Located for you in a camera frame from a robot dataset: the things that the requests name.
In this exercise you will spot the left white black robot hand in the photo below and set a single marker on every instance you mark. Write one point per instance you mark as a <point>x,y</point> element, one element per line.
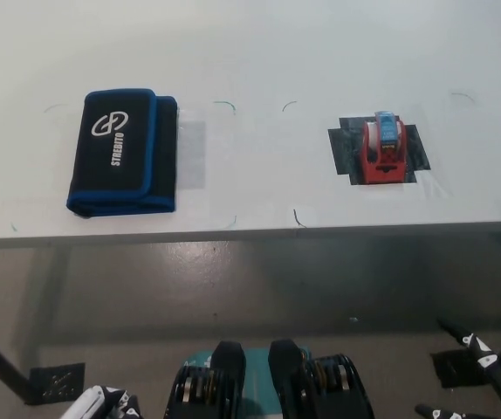
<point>102,401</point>

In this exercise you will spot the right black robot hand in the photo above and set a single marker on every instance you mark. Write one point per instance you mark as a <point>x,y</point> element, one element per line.
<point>479,349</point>

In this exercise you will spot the red tape dispenser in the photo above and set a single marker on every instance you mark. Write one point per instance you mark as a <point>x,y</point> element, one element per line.
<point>383,168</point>

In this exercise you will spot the black tape patch on table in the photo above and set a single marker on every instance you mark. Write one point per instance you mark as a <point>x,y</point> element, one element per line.
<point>344,148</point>

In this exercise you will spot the black notebook pouch blue trim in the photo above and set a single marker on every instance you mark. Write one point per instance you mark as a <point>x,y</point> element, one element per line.
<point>119,157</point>

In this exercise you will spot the clear tape patch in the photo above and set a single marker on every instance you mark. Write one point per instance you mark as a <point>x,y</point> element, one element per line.
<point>193,153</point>

